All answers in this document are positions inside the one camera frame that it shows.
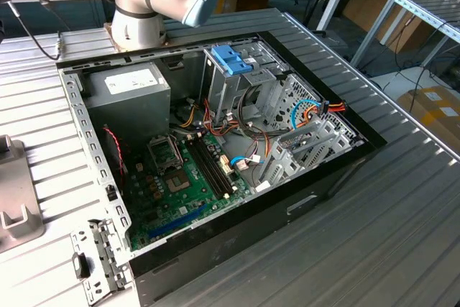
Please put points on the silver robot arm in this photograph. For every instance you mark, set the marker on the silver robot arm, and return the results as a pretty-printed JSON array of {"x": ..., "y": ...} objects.
[{"x": 136, "y": 16}]

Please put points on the silver disk bay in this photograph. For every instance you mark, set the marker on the silver disk bay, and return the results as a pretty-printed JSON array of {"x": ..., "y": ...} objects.
[{"x": 280, "y": 157}]

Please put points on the black RAM slot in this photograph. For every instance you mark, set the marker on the black RAM slot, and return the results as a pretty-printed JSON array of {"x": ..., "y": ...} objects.
[
  {"x": 216, "y": 167},
  {"x": 208, "y": 167},
  {"x": 212, "y": 167},
  {"x": 203, "y": 167}
]

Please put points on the silver metal drive cage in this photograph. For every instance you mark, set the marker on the silver metal drive cage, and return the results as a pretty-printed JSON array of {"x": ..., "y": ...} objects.
[{"x": 223, "y": 95}]

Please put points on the CPU socket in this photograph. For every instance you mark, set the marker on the CPU socket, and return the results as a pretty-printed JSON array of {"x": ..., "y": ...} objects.
[{"x": 179, "y": 183}]

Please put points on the blue plastic cage latch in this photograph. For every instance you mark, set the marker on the blue plastic cage latch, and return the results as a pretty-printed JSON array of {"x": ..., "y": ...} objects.
[{"x": 230, "y": 60}]

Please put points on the green motherboard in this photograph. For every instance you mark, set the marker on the green motherboard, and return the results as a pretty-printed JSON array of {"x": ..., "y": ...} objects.
[{"x": 172, "y": 210}]

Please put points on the blue expansion slot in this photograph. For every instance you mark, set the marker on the blue expansion slot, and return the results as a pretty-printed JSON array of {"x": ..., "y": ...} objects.
[{"x": 179, "y": 221}]

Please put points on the black open PC case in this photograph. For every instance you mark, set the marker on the black open PC case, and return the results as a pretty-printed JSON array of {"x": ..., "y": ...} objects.
[{"x": 251, "y": 235}]

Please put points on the grey power supply unit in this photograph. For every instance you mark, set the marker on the grey power supply unit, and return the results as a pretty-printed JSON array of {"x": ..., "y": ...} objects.
[{"x": 125, "y": 113}]

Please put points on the plain brown cardboard box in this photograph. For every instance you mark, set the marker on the plain brown cardboard box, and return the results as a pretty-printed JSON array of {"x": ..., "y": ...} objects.
[{"x": 363, "y": 8}]

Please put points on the cardboard box with labels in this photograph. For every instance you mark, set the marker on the cardboard box with labels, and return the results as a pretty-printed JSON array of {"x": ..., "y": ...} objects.
[{"x": 431, "y": 113}]

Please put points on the grey parts rack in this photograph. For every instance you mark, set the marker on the grey parts rack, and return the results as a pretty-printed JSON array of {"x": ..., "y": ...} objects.
[{"x": 14, "y": 177}]

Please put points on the silver hinged slot bracket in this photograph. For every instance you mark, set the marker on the silver hinged slot bracket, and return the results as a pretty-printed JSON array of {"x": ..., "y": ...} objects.
[{"x": 104, "y": 249}]

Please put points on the metal frame slat table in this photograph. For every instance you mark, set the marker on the metal frame slat table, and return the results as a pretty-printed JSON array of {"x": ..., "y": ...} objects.
[{"x": 436, "y": 5}]

